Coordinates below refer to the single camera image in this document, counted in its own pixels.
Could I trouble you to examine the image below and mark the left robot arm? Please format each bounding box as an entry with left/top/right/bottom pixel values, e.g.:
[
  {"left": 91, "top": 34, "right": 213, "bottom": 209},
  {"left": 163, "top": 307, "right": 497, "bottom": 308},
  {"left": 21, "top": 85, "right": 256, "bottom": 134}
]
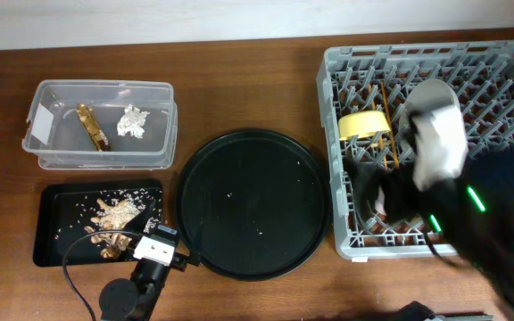
[{"left": 99, "top": 203, "right": 201, "bottom": 320}]

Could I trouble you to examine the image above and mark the light blue cup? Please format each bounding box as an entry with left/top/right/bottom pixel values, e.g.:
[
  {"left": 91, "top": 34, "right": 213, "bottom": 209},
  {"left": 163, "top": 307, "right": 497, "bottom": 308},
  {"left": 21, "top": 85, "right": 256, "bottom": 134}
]
[{"left": 374, "top": 187, "right": 386, "bottom": 216}]

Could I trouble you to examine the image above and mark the white tissue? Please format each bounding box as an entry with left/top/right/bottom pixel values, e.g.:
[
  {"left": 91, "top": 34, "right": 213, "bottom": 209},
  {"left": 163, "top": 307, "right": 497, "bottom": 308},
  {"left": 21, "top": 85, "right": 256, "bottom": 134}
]
[{"left": 117, "top": 104, "right": 149, "bottom": 139}]

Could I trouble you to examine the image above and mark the black rectangular tray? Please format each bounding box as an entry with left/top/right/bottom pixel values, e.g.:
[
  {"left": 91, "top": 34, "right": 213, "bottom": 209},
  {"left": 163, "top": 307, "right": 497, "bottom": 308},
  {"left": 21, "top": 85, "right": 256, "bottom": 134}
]
[{"left": 32, "top": 178, "right": 163, "bottom": 268}]

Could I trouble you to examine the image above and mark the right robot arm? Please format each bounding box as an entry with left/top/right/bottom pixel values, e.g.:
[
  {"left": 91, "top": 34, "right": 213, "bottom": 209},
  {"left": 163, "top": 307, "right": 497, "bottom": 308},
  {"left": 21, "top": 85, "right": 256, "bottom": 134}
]
[{"left": 343, "top": 147, "right": 514, "bottom": 312}]

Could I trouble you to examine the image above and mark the round black tray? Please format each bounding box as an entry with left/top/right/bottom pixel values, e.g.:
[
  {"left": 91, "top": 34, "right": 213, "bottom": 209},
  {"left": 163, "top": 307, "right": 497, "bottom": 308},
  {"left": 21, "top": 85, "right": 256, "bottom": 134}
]
[{"left": 173, "top": 129, "right": 332, "bottom": 281}]

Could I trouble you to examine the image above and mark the clear plastic bin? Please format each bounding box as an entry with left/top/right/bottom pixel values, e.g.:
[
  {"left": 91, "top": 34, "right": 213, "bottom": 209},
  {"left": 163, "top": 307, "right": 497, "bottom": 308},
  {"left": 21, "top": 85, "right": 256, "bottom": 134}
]
[{"left": 21, "top": 79, "right": 178, "bottom": 170}]

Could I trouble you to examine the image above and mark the food scraps pile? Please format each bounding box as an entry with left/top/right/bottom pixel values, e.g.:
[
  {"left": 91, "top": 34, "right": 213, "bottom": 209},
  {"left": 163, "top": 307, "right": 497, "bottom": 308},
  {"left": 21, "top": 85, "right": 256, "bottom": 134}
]
[{"left": 84, "top": 198, "right": 145, "bottom": 260}]

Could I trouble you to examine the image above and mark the grey dishwasher rack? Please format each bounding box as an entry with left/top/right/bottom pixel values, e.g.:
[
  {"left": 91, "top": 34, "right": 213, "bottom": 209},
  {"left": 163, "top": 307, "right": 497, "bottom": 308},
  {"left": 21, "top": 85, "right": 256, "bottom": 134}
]
[{"left": 316, "top": 41, "right": 514, "bottom": 262}]

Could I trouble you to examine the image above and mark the yellow bowl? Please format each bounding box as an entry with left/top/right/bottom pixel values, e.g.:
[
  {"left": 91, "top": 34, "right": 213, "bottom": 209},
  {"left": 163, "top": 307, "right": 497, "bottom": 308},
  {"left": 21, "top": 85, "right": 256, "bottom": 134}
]
[{"left": 337, "top": 111, "right": 390, "bottom": 141}]

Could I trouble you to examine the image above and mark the grey round plate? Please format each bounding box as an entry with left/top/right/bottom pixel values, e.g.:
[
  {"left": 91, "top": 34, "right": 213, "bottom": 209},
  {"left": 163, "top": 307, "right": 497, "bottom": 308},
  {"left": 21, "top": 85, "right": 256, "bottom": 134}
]
[{"left": 397, "top": 78, "right": 460, "bottom": 151}]

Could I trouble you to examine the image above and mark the gold snack wrapper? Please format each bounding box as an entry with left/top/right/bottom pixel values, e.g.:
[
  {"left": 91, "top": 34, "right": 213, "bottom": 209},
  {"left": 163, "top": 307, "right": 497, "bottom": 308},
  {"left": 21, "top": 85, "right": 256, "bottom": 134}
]
[{"left": 77, "top": 103, "right": 111, "bottom": 152}]

